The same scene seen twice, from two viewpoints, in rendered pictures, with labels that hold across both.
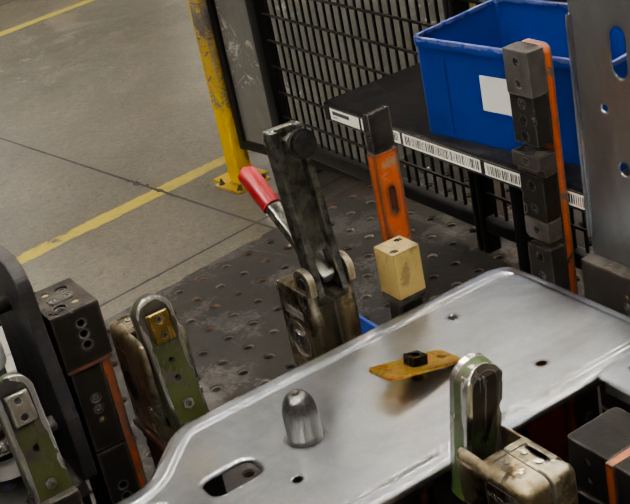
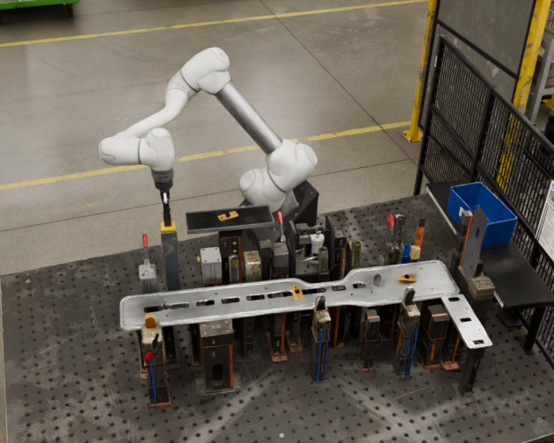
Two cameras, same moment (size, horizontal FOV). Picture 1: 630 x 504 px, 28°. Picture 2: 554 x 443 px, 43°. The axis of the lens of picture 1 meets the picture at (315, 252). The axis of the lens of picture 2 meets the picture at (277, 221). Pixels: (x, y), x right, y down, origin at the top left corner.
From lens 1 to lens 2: 1.83 m
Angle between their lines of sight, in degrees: 18
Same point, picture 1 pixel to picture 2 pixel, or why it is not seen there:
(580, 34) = (473, 223)
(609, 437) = (435, 310)
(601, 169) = (468, 251)
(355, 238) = (425, 213)
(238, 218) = (404, 154)
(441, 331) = (416, 271)
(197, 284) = (374, 208)
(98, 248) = (349, 144)
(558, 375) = (433, 293)
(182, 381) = (357, 259)
